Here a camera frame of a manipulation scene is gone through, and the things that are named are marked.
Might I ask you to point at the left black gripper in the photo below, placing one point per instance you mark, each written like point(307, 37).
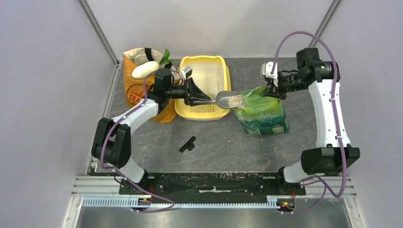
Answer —
point(192, 93)

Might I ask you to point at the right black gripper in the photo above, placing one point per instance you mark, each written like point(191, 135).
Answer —
point(269, 91)

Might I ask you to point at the green litter bag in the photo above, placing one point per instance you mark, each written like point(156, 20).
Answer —
point(262, 115)

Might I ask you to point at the metal scoop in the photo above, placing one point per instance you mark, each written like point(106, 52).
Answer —
point(229, 100)

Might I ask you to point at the black bag clip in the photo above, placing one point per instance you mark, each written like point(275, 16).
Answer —
point(189, 145)

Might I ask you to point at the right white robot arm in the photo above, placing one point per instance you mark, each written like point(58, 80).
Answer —
point(333, 152)

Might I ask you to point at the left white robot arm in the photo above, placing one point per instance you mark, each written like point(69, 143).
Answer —
point(112, 141)

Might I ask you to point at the yellow litter box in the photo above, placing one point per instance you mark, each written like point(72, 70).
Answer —
point(206, 112)

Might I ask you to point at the white daikon radish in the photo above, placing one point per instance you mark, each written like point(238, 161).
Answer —
point(145, 69)

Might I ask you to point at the orange paper grocery bag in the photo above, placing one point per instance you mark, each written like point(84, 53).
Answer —
point(134, 91)

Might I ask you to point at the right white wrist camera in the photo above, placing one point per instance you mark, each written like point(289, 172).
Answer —
point(269, 71)

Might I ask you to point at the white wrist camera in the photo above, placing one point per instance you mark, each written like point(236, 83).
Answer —
point(269, 71)
point(185, 72)

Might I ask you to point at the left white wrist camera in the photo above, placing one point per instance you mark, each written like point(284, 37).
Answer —
point(185, 72)

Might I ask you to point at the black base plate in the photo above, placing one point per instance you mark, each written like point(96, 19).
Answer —
point(218, 187)

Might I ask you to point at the slotted cable duct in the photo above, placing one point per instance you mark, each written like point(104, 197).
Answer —
point(144, 203)

